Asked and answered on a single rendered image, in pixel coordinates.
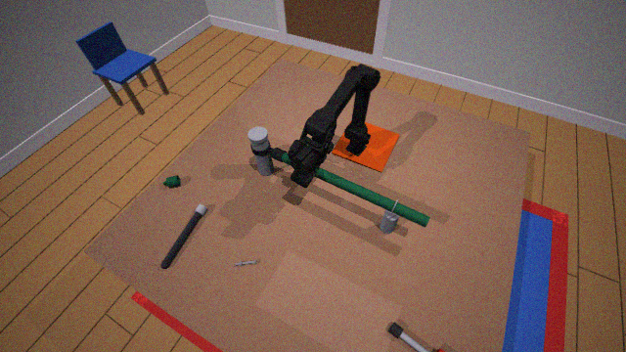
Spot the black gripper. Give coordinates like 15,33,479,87
291,142,335,188

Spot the dark grey cup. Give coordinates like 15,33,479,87
250,140,286,162

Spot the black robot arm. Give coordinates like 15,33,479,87
288,64,380,175

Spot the small silver bolt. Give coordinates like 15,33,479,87
236,259,256,266

